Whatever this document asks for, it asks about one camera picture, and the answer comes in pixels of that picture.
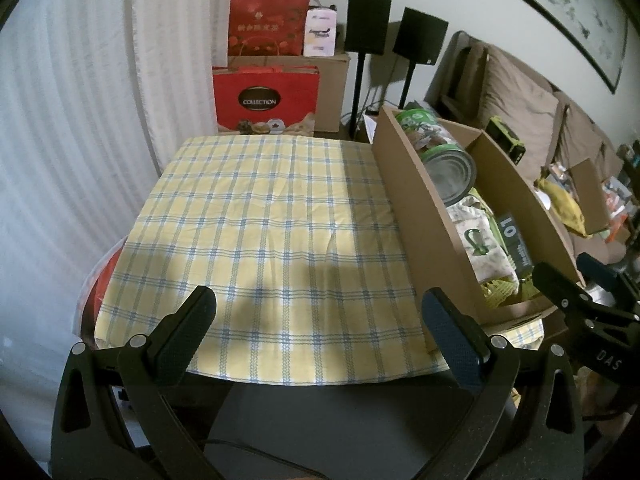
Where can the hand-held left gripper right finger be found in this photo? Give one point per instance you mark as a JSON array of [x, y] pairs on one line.
[[450, 340]]

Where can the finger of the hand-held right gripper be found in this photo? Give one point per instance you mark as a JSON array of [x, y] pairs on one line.
[[555, 280], [600, 270]]

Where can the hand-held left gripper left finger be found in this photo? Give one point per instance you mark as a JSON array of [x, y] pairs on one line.
[[186, 329]]

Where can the yellow shuttlecock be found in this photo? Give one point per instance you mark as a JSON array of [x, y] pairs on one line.
[[500, 292]]

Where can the floral cloth pouch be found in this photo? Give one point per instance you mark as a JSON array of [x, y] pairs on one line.
[[480, 267]]

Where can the long cardboard box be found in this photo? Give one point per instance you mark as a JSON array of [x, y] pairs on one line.
[[415, 210]]

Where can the green labelled tin can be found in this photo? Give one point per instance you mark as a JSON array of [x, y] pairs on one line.
[[450, 170]]

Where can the black printed card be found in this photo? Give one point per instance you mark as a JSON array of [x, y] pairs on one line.
[[515, 240]]

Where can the yellow plastic bag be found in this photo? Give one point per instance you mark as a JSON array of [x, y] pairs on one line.
[[565, 205]]

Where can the red plastic bag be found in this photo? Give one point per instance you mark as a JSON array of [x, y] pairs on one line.
[[100, 290]]

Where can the yellow checked tablecloth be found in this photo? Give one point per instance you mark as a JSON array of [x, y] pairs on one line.
[[250, 235]]

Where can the green black device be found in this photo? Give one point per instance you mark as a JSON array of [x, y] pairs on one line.
[[506, 140]]

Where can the large tan cushion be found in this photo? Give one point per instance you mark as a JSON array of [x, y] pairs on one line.
[[520, 100]]

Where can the brown sofa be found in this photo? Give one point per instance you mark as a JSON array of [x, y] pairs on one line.
[[465, 80]]

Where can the white curtain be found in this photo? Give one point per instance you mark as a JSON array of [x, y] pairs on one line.
[[75, 135]]

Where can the white printed paper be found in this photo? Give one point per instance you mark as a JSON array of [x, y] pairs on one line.
[[371, 127]]

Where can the large brown cardboard box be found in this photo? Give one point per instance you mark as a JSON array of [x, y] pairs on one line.
[[332, 95]]

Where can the black speaker on stand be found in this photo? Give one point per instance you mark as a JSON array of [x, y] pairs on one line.
[[367, 22], [420, 35]]

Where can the pink white package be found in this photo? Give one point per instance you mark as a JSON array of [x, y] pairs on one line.
[[320, 32]]

